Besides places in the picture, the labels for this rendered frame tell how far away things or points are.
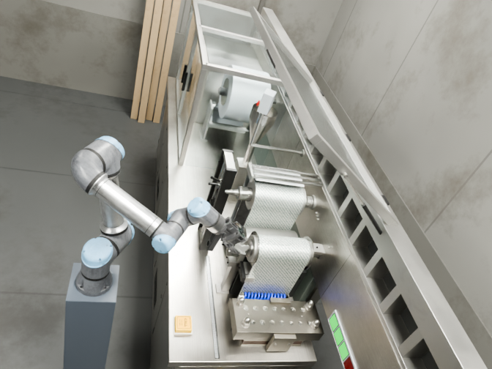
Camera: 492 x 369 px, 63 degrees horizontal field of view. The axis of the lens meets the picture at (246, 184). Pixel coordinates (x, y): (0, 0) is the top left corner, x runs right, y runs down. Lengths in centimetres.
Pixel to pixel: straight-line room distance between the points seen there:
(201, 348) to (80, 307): 54
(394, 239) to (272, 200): 59
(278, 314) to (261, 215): 44
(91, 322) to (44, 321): 91
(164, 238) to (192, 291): 56
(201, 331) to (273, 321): 31
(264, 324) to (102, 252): 74
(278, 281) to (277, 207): 33
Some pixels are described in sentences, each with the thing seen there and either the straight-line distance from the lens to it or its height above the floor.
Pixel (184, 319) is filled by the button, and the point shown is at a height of 92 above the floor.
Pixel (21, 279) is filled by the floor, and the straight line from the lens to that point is 308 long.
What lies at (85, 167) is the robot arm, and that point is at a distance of 150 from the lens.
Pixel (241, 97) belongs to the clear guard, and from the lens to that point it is 237.
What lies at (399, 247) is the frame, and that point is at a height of 165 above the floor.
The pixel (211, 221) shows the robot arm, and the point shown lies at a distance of 151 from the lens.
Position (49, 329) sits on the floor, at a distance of 286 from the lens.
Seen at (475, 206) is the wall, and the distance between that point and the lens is 280.
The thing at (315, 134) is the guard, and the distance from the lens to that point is 113.
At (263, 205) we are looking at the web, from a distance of 180.
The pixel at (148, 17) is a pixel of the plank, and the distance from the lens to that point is 430.
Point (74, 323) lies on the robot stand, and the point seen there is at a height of 73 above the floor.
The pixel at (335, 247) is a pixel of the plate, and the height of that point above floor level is 137.
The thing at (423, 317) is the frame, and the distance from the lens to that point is 135.
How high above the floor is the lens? 246
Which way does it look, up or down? 37 degrees down
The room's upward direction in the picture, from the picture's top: 21 degrees clockwise
